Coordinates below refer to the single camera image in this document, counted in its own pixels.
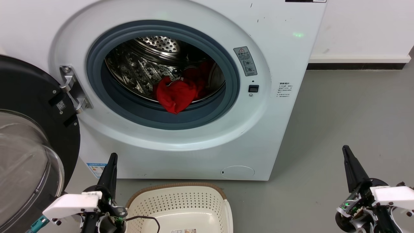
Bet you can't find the silver metal door hinge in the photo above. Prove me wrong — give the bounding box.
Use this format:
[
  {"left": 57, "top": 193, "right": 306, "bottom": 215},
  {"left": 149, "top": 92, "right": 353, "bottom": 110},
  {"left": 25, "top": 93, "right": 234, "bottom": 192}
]
[{"left": 59, "top": 65, "right": 93, "bottom": 114}]

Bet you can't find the white front-load washing machine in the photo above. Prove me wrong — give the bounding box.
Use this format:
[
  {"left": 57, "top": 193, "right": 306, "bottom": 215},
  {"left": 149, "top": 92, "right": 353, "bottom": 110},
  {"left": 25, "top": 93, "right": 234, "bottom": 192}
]
[{"left": 0, "top": 0, "right": 328, "bottom": 181}]

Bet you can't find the thin black cable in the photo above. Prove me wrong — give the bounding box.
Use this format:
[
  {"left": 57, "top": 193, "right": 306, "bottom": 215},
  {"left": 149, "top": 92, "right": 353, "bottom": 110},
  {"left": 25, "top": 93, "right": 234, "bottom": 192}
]
[{"left": 125, "top": 216, "right": 160, "bottom": 233}]

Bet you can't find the white text info sticker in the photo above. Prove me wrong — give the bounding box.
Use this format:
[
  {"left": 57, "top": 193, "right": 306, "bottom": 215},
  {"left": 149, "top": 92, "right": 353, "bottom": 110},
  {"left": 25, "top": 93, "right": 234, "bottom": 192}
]
[{"left": 278, "top": 82, "right": 293, "bottom": 98}]

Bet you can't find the round white filter cover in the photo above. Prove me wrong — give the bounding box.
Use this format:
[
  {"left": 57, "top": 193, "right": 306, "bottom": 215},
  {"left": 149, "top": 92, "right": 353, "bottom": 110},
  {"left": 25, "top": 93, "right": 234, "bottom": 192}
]
[{"left": 221, "top": 166, "right": 255, "bottom": 180}]

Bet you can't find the stainless steel washing machine drum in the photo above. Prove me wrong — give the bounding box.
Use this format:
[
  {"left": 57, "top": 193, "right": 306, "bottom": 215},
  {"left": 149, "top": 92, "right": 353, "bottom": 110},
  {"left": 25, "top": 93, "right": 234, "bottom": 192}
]
[{"left": 104, "top": 36, "right": 226, "bottom": 104}]

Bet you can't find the black round glass washer door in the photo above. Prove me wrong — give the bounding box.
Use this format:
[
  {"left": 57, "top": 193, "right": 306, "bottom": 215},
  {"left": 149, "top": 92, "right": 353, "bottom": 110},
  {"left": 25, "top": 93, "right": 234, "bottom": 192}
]
[{"left": 0, "top": 54, "right": 81, "bottom": 233}]

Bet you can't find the white and black baseboard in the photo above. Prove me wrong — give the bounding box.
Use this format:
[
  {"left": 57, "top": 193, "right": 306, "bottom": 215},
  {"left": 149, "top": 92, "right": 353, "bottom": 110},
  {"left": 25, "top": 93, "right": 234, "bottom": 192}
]
[{"left": 307, "top": 53, "right": 412, "bottom": 70}]

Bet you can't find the blue energy label sticker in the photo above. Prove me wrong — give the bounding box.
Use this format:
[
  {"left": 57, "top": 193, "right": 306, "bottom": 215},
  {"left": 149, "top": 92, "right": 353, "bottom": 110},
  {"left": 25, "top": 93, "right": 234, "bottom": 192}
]
[{"left": 86, "top": 162, "right": 108, "bottom": 178}]

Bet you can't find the grey warning label sticker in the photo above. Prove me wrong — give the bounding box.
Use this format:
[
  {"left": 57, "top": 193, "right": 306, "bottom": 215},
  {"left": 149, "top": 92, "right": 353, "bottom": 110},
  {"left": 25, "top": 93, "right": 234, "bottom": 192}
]
[{"left": 233, "top": 46, "right": 258, "bottom": 77}]

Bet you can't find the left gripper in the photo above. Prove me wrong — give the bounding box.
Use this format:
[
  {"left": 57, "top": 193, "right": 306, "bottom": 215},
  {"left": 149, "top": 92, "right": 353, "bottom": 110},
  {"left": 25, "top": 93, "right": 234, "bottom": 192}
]
[{"left": 80, "top": 153, "right": 128, "bottom": 233}]

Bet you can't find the grey rubber door gasket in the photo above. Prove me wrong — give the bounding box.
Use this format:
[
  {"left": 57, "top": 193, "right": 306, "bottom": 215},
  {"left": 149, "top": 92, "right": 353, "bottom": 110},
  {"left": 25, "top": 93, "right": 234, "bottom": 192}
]
[{"left": 86, "top": 20, "right": 240, "bottom": 130}]

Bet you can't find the cream perforated laundry basket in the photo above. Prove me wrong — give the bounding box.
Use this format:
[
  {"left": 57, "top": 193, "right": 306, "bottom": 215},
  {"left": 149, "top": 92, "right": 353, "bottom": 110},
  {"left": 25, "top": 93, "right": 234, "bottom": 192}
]
[{"left": 125, "top": 182, "right": 233, "bottom": 233}]

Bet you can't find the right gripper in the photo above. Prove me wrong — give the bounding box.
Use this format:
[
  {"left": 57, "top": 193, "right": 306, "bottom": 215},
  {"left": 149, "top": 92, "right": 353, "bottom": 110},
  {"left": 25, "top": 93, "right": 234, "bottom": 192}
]
[{"left": 335, "top": 145, "right": 402, "bottom": 233}]

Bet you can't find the red garment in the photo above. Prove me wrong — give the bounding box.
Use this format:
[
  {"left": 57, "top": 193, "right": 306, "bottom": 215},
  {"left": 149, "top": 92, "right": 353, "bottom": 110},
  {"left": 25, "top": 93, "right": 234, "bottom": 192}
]
[{"left": 153, "top": 61, "right": 215, "bottom": 114}]

